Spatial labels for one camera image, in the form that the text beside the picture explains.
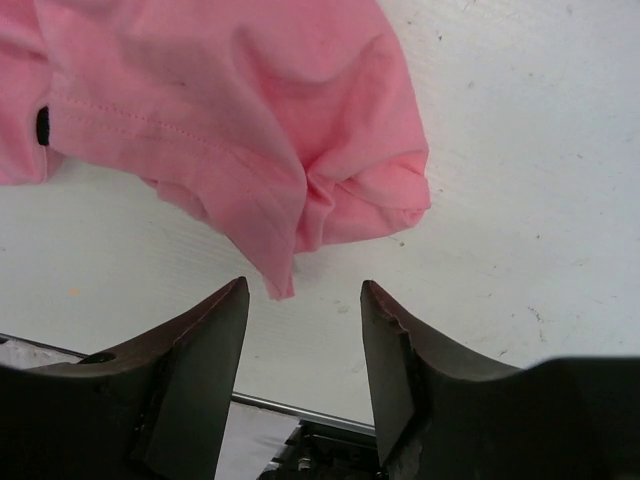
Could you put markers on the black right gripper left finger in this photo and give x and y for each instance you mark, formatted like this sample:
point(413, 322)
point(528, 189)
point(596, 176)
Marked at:
point(153, 407)

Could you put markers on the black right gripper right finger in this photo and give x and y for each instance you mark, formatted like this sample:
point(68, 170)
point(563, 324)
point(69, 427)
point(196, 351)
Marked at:
point(444, 411)

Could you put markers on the pink t-shirt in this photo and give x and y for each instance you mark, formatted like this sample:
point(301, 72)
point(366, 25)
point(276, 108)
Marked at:
point(284, 125)

